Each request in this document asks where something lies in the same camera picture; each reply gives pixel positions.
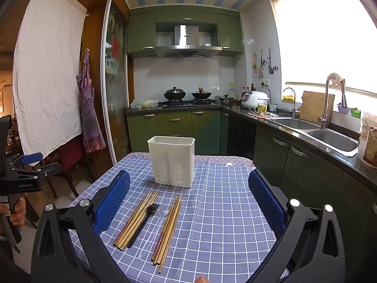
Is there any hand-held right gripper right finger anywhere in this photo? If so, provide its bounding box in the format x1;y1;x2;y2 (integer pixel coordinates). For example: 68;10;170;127
246;168;346;283

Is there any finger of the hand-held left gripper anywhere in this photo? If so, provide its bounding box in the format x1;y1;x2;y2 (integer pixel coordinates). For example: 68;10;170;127
5;152;44;175
14;162;63;184

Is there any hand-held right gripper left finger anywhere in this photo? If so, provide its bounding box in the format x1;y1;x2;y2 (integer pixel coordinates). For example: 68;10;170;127
31;170;131;283

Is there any wooden chopstick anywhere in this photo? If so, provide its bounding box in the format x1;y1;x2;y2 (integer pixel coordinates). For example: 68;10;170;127
118;191;157;250
151;196;178;262
121;191;160;251
113;191;151;246
116;191;154;248
158;195;182;274
154;196;180;264
156;195;181;266

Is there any black plastic fork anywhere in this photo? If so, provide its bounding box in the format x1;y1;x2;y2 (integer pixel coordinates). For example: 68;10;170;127
127;203;161;249

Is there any clear plastic spoon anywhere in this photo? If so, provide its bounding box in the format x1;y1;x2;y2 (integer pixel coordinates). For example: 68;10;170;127
139;209;170;255

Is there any white plastic utensil holder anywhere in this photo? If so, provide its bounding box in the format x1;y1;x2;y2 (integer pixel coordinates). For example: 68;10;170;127
147;136;196;188

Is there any person's left hand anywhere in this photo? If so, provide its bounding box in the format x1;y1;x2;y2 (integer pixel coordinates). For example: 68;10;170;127
0;197;27;227

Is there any red wooden chair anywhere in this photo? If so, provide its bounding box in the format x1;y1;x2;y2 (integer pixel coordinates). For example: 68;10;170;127
44;137;95;199

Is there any blue checked tablecloth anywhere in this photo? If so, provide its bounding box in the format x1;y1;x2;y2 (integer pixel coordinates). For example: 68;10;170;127
68;155;279;283

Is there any purple patterned cloth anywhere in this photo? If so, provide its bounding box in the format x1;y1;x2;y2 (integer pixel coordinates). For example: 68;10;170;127
125;152;254;170

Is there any black built-in appliance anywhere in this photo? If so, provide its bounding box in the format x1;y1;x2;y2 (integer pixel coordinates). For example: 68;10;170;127
228;115;257;160

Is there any purple checked apron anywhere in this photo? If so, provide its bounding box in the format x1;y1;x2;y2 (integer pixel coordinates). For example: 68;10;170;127
76;49;107;153

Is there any white sheet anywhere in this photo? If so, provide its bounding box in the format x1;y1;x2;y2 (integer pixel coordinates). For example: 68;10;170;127
12;0;89;166

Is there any pink dish cloth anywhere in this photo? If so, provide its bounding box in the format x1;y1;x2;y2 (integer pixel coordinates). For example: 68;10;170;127
248;111;279;119

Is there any steel double sink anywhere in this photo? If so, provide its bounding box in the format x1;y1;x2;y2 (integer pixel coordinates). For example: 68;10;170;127
271;116;360;158

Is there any small curved faucet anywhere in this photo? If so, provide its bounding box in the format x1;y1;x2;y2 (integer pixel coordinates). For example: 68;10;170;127
283;87;296;119

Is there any white plastic bag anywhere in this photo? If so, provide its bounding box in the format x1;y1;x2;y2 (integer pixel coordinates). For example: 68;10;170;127
130;97;159;109

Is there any white rice cooker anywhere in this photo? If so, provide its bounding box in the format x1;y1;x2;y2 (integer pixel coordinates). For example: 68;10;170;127
241;91;270;109

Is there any wooden cutting board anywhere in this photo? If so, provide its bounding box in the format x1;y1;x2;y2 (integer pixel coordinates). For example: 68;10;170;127
299;91;336;124

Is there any sliding glass door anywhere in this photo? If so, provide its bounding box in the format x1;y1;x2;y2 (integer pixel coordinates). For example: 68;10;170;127
100;0;133;166

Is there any tall steel faucet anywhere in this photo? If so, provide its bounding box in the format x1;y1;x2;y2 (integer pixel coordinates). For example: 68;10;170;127
317;77;339;129

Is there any clear food bag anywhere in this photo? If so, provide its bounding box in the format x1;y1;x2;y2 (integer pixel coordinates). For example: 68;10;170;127
358;112;377;168

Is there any black wok with steel lid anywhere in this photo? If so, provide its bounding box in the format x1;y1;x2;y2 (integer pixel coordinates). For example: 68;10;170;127
164;86;187;101

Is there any black gas stove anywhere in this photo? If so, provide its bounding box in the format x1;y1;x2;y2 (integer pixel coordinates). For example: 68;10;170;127
162;99;218;108

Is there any black wok with wooden knob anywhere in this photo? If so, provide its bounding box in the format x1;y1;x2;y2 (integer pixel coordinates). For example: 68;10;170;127
191;87;213;100

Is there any black hanging spatula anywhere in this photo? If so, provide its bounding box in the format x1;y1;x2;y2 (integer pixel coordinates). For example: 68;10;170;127
266;48;274;75

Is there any pink rubber glove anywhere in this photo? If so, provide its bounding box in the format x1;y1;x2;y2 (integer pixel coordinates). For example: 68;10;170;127
328;72;348;108

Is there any bright window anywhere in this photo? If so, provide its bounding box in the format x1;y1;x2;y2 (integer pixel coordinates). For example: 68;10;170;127
269;0;377;99

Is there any steel range hood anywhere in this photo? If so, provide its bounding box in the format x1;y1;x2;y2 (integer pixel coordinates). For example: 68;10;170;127
155;24;222;58

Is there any green wall cabinet unit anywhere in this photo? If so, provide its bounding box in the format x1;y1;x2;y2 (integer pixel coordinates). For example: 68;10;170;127
127;7;244;57

